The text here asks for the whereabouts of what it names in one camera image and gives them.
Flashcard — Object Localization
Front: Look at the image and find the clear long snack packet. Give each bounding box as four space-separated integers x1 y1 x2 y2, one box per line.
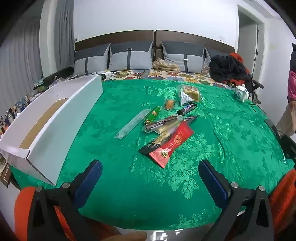
114 109 150 139

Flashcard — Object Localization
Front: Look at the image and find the folded beige blanket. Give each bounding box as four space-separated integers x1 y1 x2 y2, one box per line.
152 58 180 72

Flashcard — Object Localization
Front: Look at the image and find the red snack packet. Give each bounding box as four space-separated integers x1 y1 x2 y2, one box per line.
149 121 194 169

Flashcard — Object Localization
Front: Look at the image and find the grey pillow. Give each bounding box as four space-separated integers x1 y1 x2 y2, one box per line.
205 47 232 70
161 40 205 73
74 43 111 75
109 40 154 71

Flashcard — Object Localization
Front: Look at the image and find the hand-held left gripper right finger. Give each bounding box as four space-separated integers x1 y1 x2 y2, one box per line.
198 159 274 241

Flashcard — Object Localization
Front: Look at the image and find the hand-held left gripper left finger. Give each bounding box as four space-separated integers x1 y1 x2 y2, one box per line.
27 159 103 241

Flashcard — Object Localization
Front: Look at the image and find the red clothing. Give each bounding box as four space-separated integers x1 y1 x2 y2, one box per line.
229 52 251 87

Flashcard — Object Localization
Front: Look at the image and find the white and blue snack packet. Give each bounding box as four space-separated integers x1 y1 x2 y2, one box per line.
180 91 193 107

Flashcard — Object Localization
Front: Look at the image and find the white and blue teapot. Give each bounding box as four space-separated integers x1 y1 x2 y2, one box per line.
234 84 250 102

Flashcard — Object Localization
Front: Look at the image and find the thin cable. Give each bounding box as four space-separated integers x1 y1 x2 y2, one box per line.
111 71 141 79

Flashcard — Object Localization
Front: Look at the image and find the black and gold biscuit packet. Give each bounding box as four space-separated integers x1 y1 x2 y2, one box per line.
138 115 200 155

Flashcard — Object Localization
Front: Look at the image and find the orange fleece blanket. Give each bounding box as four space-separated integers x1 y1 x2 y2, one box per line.
269 169 296 241

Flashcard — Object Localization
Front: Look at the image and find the brown headboard panel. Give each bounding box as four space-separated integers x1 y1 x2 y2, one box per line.
74 30 155 54
155 30 235 55

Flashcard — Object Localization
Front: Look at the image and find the white door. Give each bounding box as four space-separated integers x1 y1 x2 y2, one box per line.
238 11 258 77

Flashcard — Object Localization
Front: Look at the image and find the dark brown stick packet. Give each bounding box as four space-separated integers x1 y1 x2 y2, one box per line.
144 115 185 134

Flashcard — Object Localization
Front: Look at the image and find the black chocolate bar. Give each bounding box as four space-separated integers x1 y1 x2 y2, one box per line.
177 103 198 115

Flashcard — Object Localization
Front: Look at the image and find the orange cloth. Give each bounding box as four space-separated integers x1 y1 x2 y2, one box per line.
14 186 77 241

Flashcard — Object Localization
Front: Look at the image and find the green sausage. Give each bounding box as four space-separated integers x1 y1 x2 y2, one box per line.
143 106 161 124

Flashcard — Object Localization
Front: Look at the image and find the clear packet of bread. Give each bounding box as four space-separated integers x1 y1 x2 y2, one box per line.
178 85 202 103

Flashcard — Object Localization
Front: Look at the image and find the green floral tablecloth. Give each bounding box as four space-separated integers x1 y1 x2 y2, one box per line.
11 80 296 230

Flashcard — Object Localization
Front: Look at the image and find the black device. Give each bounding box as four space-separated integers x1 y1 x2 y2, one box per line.
281 135 296 160

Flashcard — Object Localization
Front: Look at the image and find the white power strip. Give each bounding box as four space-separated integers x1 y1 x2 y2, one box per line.
92 71 112 80

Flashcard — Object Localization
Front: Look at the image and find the grey curtain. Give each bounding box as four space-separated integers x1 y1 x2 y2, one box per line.
0 0 74 86

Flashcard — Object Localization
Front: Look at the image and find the white cardboard box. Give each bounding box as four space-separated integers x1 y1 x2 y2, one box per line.
0 75 104 186

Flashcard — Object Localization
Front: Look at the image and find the black clothing pile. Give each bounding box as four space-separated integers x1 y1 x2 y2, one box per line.
209 54 252 85

